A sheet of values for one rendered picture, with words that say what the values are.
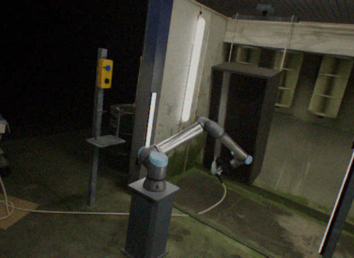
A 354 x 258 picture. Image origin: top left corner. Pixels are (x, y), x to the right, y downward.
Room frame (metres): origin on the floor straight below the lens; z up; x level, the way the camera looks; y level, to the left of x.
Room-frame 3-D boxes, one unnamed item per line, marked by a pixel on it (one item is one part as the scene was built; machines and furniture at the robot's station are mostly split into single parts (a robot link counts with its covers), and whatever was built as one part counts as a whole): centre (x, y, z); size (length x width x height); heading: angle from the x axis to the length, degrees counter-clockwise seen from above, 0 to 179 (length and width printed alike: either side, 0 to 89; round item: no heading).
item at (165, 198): (1.97, 0.11, 0.32); 0.31 x 0.31 x 0.64; 57
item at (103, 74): (2.50, 0.74, 1.42); 0.12 x 0.06 x 0.26; 147
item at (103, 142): (2.45, 0.65, 0.95); 0.26 x 0.15 x 0.32; 147
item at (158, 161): (1.97, 0.11, 0.83); 0.17 x 0.15 x 0.18; 32
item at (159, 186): (1.97, 0.11, 0.69); 0.19 x 0.19 x 0.10
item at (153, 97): (2.83, 0.31, 0.96); 0.06 x 0.02 x 0.63; 147
